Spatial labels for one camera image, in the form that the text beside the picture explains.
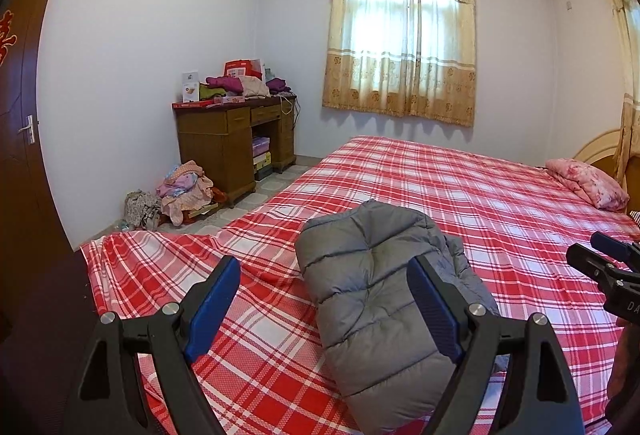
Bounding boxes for brown wooden door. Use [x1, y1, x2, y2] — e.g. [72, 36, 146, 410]
[0, 0, 76, 266]

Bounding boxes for white card box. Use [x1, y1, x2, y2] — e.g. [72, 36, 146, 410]
[181, 71, 200, 104]

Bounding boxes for brown wooden desk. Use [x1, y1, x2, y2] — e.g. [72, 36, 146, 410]
[172, 94, 298, 208]

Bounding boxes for magenta folded clothes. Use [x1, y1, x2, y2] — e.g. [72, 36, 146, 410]
[205, 75, 244, 98]

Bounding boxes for flat red box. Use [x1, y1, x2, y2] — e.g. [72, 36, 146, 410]
[171, 99, 223, 110]

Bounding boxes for pile of pastel clothes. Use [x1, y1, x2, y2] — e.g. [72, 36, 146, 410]
[156, 160, 216, 227]

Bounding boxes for pink floral pillow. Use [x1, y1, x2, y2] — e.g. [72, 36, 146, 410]
[545, 157, 631, 212]

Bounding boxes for person's right hand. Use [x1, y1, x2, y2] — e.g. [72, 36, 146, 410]
[606, 319, 640, 418]

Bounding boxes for dark brown furniture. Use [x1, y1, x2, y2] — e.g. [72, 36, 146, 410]
[0, 245, 101, 435]

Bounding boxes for green folded cloth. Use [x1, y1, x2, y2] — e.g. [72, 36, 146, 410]
[198, 82, 226, 102]

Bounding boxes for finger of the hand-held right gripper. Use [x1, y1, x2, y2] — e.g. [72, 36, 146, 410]
[590, 231, 640, 268]
[566, 242, 626, 288]

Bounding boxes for red paper door decoration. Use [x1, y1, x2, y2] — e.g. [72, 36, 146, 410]
[0, 7, 17, 66]

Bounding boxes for grey floral bag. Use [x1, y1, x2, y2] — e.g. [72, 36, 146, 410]
[123, 190, 163, 231]

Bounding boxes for grey puffer jacket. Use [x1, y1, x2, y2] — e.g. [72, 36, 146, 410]
[295, 199, 511, 433]

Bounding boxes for beige window curtain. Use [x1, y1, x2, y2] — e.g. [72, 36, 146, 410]
[321, 0, 477, 128]

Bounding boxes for white cable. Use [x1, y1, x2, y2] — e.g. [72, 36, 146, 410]
[279, 94, 302, 128]

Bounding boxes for long beige curtain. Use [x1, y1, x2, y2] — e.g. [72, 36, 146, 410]
[590, 0, 640, 188]

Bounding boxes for wooden bed headboard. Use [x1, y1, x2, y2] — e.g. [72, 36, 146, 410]
[572, 127, 640, 216]

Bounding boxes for bed with red plaid sheet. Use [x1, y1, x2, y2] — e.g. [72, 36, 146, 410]
[80, 135, 640, 435]

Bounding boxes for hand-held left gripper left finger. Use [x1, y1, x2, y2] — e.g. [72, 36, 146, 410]
[64, 255, 242, 435]

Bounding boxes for silver door handle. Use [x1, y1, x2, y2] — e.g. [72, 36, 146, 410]
[17, 114, 40, 146]

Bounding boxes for pale pink folded clothes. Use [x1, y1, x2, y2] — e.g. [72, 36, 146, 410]
[240, 76, 271, 100]

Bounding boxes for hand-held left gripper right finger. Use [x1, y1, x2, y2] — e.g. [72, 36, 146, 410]
[406, 255, 587, 435]

